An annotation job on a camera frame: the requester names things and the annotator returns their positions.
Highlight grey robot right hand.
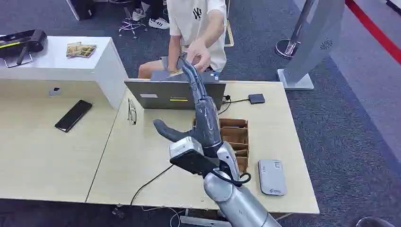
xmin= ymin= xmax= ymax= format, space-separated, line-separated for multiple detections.
xmin=153 ymin=57 xmax=224 ymax=157

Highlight person's left hand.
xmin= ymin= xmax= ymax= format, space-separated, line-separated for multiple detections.
xmin=186 ymin=39 xmax=211 ymax=72

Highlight grey laptop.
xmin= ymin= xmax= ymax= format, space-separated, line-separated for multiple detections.
xmin=124 ymin=69 xmax=227 ymax=111

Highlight wooden card box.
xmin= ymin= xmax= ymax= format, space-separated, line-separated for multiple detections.
xmin=192 ymin=118 xmax=250 ymax=174

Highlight person in pale shirt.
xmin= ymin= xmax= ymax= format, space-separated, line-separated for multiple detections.
xmin=138 ymin=0 xmax=228 ymax=79

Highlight person with white shoes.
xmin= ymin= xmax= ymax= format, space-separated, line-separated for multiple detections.
xmin=131 ymin=0 xmax=170 ymax=30

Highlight small dark hub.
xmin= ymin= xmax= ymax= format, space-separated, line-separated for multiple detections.
xmin=248 ymin=93 xmax=266 ymax=105

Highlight black-framed eyeglasses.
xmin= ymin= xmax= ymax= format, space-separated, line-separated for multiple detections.
xmin=127 ymin=97 xmax=138 ymax=126

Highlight chrome stool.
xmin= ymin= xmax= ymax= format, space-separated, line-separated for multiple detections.
xmin=108 ymin=0 xmax=148 ymax=40

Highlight white raised counter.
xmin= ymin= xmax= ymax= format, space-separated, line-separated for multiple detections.
xmin=0 ymin=35 xmax=130 ymax=111

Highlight grey power bank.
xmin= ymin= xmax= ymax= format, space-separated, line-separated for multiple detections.
xmin=257 ymin=158 xmax=288 ymax=197

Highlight printed yellow card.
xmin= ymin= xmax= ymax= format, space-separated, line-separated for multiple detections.
xmin=66 ymin=41 xmax=83 ymax=58
xmin=79 ymin=44 xmax=97 ymax=59

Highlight white desk foot bar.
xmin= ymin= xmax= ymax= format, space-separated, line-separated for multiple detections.
xmin=180 ymin=215 xmax=233 ymax=227

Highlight black smartphone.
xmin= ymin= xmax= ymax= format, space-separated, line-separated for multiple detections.
xmin=54 ymin=99 xmax=93 ymax=133

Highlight black cabinet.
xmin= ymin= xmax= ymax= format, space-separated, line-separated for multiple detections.
xmin=66 ymin=0 xmax=96 ymax=21

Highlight silver standing kiosk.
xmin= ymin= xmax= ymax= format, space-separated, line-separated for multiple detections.
xmin=277 ymin=0 xmax=346 ymax=91

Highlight dark plug adapter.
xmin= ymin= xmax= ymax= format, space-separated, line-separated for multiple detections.
xmin=111 ymin=205 xmax=127 ymax=219

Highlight black device with yellow stripe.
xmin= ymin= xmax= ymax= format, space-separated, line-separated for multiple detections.
xmin=0 ymin=29 xmax=48 ymax=66

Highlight dark round object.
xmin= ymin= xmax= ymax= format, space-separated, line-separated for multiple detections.
xmin=355 ymin=216 xmax=396 ymax=227

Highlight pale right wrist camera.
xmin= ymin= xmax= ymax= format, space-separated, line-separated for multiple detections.
xmin=169 ymin=136 xmax=220 ymax=177

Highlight short black hub cable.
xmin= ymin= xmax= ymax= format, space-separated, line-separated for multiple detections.
xmin=221 ymin=95 xmax=251 ymax=106

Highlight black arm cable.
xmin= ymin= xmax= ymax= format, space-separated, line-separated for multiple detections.
xmin=209 ymin=168 xmax=252 ymax=188

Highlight long black power cable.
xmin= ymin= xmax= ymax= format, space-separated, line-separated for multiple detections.
xmin=130 ymin=99 xmax=233 ymax=207

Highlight chrome stanchion post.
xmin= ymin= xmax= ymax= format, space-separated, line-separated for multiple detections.
xmin=274 ymin=0 xmax=318 ymax=61

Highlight white cable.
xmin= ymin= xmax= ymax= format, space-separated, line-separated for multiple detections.
xmin=141 ymin=205 xmax=186 ymax=227

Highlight metal wire stand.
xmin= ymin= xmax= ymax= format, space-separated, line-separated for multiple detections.
xmin=3 ymin=51 xmax=34 ymax=69

